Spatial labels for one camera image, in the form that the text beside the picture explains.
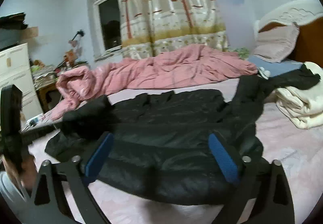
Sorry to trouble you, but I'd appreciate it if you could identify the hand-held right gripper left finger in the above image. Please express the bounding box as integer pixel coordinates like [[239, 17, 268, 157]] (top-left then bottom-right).
[[30, 132, 114, 224]]

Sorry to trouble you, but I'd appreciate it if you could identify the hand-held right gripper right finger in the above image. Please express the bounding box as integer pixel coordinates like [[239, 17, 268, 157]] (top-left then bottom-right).
[[208, 133, 296, 224]]

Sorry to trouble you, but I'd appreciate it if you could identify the black down jacket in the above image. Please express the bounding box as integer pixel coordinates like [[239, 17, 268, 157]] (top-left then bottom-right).
[[45, 64, 321, 205]]

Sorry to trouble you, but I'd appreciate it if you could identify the person's left hand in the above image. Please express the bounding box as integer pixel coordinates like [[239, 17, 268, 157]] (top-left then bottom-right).
[[5, 155, 38, 190]]

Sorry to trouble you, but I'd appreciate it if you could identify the white drawer cabinet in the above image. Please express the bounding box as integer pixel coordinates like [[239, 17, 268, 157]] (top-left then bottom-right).
[[0, 43, 44, 124]]

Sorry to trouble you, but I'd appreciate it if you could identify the wooden desk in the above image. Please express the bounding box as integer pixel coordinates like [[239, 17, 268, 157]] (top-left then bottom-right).
[[35, 80, 63, 113]]

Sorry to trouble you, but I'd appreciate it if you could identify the cluttered wooden side table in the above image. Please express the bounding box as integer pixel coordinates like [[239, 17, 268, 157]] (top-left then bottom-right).
[[30, 49, 89, 88]]

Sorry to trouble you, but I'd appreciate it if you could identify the folded white garment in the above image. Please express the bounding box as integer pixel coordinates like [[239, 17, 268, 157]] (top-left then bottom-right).
[[274, 61, 323, 129]]

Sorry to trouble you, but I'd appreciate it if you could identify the small white cloth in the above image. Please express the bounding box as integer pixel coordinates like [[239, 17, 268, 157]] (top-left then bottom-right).
[[257, 67, 271, 79]]

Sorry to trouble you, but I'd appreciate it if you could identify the cardboard piece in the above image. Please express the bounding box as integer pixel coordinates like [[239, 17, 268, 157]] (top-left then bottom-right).
[[25, 27, 39, 38]]

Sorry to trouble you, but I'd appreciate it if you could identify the dark bags stack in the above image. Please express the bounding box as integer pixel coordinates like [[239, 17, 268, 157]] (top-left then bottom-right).
[[0, 13, 28, 48]]

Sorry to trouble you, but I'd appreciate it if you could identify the pink checked quilt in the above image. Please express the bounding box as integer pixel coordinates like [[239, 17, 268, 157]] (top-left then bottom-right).
[[43, 44, 258, 122]]

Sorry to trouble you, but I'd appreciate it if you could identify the blue pillow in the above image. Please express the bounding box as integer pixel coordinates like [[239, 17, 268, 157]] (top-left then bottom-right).
[[247, 55, 306, 78]]

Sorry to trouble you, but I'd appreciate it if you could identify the green cloth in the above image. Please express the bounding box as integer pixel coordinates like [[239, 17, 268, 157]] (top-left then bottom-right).
[[233, 46, 250, 59]]

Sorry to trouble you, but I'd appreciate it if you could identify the pale pink pillow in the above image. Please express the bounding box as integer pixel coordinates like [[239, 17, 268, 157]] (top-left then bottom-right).
[[252, 23, 300, 63]]

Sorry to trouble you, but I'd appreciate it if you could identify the white framed window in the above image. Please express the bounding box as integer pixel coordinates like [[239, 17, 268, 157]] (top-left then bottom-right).
[[87, 0, 124, 55]]

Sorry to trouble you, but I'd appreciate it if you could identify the white and wooden headboard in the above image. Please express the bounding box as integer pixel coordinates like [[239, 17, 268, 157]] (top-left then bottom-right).
[[254, 0, 323, 68]]

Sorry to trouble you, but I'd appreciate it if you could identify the tree print curtain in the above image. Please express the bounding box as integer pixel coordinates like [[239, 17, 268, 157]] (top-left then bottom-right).
[[120, 0, 229, 59]]

